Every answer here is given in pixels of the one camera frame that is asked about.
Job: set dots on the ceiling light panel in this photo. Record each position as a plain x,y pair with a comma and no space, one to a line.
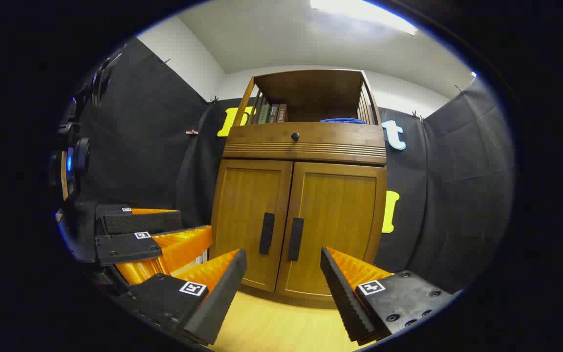
359,12

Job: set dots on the wooden double-door shoe cabinet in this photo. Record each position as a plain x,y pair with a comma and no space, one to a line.
306,90

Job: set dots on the brown book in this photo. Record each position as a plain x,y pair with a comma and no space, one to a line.
282,113

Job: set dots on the black backdrop cloth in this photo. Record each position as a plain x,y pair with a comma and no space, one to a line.
149,146

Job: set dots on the blue cloth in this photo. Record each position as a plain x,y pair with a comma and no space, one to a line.
342,120

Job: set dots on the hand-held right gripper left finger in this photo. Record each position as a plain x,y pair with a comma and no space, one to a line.
218,303

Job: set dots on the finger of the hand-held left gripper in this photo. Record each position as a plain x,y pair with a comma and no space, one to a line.
140,222
125,249

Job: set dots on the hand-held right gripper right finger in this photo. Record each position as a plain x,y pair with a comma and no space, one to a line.
342,298

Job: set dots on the wooden cabinet door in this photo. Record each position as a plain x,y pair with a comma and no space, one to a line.
242,210
340,210

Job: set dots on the green book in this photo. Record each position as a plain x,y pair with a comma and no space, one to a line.
263,114

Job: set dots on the wooden cabinet drawer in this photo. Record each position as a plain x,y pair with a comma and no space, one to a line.
340,139

